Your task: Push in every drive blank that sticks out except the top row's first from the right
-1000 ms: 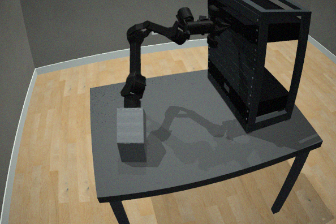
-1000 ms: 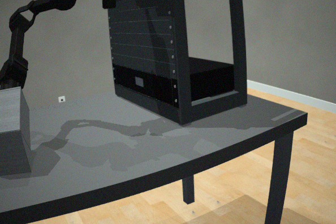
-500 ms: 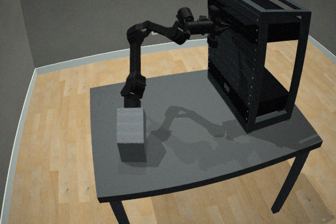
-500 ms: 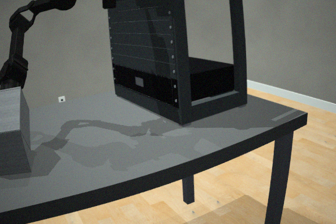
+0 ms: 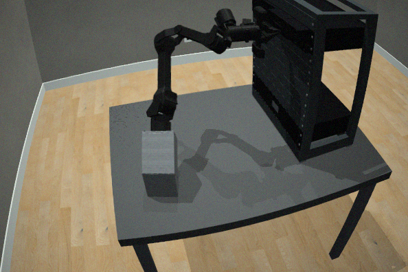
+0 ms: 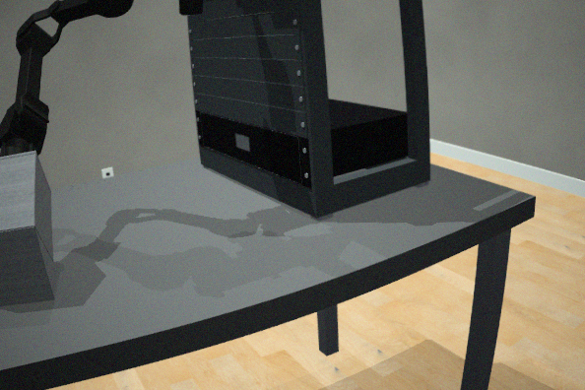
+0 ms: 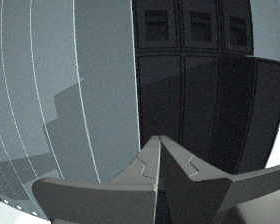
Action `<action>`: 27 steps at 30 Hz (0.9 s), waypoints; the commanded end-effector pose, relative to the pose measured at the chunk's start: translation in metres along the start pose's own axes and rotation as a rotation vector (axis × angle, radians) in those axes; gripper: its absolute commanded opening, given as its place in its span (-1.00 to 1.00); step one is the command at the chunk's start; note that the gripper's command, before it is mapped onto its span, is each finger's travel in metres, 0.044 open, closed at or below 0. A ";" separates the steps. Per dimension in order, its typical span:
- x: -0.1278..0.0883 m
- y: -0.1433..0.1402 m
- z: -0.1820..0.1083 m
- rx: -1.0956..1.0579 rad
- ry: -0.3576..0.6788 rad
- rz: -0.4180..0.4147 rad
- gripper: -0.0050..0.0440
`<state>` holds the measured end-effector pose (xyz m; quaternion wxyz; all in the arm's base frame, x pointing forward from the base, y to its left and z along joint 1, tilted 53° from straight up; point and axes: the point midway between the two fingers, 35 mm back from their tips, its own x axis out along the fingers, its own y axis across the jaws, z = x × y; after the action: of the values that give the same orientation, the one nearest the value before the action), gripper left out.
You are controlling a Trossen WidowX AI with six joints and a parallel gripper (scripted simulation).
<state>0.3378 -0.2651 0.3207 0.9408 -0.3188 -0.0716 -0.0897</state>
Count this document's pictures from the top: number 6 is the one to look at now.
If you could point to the black server rack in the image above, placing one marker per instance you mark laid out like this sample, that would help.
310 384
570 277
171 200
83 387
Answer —
266 124

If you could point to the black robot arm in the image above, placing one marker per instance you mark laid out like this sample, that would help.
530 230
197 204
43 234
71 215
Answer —
29 114

